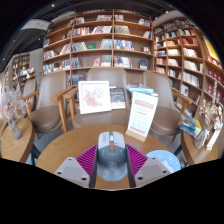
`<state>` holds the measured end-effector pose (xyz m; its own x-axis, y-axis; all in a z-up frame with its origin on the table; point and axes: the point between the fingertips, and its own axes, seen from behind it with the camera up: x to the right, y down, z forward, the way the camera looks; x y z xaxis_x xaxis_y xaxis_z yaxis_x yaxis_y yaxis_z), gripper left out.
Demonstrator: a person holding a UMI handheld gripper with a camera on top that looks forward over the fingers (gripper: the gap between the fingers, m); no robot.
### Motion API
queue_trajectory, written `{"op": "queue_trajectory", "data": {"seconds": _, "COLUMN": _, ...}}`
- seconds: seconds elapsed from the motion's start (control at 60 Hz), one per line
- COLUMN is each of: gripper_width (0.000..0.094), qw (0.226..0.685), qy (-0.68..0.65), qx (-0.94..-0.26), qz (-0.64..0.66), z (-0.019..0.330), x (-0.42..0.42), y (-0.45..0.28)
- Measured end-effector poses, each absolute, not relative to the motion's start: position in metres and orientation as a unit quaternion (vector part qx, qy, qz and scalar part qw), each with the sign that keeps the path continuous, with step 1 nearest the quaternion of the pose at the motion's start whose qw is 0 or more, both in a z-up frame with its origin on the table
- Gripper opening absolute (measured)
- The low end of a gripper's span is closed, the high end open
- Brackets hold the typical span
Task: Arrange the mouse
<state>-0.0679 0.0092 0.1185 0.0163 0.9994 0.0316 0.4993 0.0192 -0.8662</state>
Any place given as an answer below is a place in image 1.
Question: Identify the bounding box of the stack of books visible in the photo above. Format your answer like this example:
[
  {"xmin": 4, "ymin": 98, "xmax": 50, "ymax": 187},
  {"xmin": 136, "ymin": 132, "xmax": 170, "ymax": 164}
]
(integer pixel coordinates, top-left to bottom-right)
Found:
[{"xmin": 177, "ymin": 113, "xmax": 203, "ymax": 138}]

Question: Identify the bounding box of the grey computer mouse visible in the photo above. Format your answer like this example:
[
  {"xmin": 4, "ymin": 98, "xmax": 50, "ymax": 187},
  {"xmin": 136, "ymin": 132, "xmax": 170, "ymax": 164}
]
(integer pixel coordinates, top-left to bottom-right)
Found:
[{"xmin": 96, "ymin": 131, "xmax": 128, "ymax": 183}]

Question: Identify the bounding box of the blue book stack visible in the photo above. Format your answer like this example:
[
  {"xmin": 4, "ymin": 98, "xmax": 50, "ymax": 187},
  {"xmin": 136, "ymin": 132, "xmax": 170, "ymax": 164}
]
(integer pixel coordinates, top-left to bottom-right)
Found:
[{"xmin": 125, "ymin": 83, "xmax": 155, "ymax": 96}]

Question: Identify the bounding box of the wide wooden bookshelf unit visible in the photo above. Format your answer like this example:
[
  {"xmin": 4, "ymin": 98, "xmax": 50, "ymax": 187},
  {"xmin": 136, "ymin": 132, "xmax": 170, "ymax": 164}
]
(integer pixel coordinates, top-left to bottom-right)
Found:
[{"xmin": 41, "ymin": 9, "xmax": 156, "ymax": 86}]

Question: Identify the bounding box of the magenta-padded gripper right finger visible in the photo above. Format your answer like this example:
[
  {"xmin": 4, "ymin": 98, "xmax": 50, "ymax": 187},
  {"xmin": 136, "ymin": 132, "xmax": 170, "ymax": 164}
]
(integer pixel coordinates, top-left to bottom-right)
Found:
[{"xmin": 125, "ymin": 143, "xmax": 172, "ymax": 189}]

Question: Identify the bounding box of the brown leather wooden armchair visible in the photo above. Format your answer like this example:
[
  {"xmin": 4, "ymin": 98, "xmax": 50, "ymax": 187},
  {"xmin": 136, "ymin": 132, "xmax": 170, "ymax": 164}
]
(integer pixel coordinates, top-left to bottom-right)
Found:
[
  {"xmin": 141, "ymin": 70, "xmax": 193, "ymax": 138},
  {"xmin": 63, "ymin": 67, "xmax": 133, "ymax": 129},
  {"xmin": 21, "ymin": 70, "xmax": 78, "ymax": 134}
]

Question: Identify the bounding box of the wooden side table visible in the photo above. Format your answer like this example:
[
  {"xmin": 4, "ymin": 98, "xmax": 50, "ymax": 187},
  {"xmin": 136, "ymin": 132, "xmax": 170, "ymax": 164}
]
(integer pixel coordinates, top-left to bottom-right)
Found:
[
  {"xmin": 0, "ymin": 117, "xmax": 36, "ymax": 164},
  {"xmin": 180, "ymin": 128, "xmax": 224, "ymax": 166}
]

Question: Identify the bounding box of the round blue mouse pad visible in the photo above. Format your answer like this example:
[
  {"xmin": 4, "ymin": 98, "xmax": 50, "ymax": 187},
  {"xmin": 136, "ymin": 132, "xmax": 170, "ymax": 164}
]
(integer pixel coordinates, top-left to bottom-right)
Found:
[{"xmin": 145, "ymin": 149, "xmax": 182, "ymax": 174}]

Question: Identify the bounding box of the glass vase with dried flowers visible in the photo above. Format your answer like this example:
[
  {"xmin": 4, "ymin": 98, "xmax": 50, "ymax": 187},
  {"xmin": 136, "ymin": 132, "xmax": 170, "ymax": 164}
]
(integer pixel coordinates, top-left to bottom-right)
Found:
[{"xmin": 193, "ymin": 81, "xmax": 224, "ymax": 150}]

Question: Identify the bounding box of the tall wooden bookshelf with poster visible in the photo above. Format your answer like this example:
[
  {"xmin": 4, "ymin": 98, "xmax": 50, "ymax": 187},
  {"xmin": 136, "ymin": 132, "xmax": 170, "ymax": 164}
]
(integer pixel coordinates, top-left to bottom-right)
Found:
[{"xmin": 153, "ymin": 16, "xmax": 224, "ymax": 118}]

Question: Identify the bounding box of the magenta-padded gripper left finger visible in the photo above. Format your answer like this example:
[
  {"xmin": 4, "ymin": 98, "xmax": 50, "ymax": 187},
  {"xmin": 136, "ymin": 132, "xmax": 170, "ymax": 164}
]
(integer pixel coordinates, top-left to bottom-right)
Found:
[{"xmin": 53, "ymin": 143, "xmax": 100, "ymax": 190}]

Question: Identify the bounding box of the white framed floral picture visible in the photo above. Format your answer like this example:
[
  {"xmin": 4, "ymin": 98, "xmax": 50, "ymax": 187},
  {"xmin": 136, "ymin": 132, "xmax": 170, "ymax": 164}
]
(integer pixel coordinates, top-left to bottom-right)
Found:
[{"xmin": 77, "ymin": 80, "xmax": 113, "ymax": 115}]

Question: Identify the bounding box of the small distant wooden bookshelf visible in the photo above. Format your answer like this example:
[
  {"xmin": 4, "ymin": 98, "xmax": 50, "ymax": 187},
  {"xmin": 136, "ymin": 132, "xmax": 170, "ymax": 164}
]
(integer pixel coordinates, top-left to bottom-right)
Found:
[{"xmin": 11, "ymin": 53, "xmax": 37, "ymax": 89}]

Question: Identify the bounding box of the dark cover book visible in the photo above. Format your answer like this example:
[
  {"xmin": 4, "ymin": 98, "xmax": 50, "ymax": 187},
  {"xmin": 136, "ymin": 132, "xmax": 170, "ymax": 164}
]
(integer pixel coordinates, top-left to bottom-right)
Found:
[{"xmin": 109, "ymin": 87, "xmax": 127, "ymax": 110}]

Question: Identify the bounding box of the small white sign card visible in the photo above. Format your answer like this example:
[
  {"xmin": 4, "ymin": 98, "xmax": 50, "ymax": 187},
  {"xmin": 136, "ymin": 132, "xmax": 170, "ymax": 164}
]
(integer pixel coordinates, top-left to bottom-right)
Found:
[{"xmin": 205, "ymin": 128, "xmax": 222, "ymax": 152}]

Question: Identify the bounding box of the white sign with wooden base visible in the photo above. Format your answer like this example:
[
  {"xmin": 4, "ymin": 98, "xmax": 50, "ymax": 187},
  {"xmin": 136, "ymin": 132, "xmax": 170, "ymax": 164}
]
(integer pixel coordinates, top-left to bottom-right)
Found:
[{"xmin": 125, "ymin": 91, "xmax": 160, "ymax": 143}]

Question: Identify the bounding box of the glass vase with pink flowers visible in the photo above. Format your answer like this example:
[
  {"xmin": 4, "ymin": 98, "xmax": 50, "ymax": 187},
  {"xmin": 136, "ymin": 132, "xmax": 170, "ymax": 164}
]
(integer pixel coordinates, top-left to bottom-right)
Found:
[{"xmin": 0, "ymin": 87, "xmax": 28, "ymax": 141}]

